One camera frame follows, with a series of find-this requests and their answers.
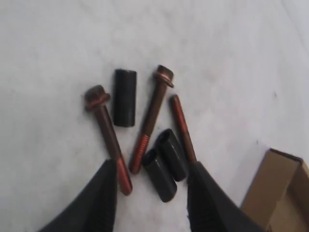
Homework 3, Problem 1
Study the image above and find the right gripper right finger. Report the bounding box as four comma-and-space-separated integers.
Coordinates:
186, 161, 268, 232

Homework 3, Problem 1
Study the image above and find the copper flanged hex bolt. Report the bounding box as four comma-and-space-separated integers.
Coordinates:
169, 94, 198, 164
129, 64, 175, 174
82, 85, 133, 196

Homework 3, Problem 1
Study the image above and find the black cylindrical sleeve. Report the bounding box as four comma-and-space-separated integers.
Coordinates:
141, 148, 178, 203
156, 129, 188, 182
112, 69, 137, 127

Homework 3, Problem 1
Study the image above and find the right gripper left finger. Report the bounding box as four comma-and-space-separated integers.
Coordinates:
37, 159, 119, 232

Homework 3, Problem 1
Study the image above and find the brown cardboard box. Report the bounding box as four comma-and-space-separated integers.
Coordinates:
239, 148, 309, 232

